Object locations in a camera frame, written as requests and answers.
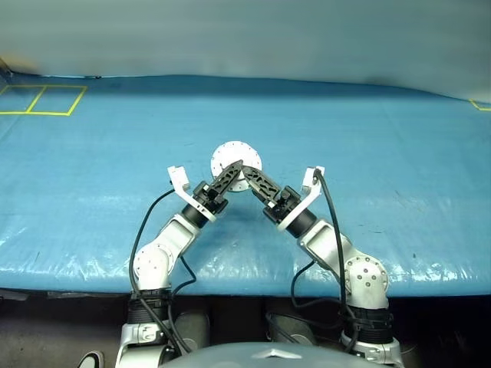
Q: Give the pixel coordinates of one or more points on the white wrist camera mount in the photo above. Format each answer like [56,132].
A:
[310,182]
[178,180]

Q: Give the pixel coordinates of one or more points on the dark grey rounded shape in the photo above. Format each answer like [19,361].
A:
[293,326]
[193,329]

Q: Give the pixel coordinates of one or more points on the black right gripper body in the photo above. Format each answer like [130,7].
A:
[284,205]

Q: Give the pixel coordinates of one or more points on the black white rounded object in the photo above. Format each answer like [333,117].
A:
[91,360]

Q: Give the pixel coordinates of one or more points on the yellow tape double square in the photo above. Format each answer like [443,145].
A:
[74,101]

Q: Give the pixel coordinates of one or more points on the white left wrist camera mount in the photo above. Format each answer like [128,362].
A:
[178,180]

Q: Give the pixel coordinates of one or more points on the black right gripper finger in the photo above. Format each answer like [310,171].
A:
[262,184]

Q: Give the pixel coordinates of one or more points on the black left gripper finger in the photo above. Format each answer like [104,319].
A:
[226,178]

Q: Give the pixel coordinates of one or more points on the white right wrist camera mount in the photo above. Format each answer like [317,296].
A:
[310,182]

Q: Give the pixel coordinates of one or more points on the grey robot torso with logo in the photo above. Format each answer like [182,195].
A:
[264,356]

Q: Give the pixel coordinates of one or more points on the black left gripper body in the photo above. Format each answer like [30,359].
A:
[209,199]

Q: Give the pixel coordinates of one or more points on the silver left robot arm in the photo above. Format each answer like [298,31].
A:
[153,264]

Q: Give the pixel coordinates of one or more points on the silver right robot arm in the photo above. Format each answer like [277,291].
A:
[364,276]

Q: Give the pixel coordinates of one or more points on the finned silver motor end cap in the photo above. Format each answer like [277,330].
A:
[236,152]

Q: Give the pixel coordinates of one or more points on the blue plastic table cover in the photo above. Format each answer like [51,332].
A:
[115,153]

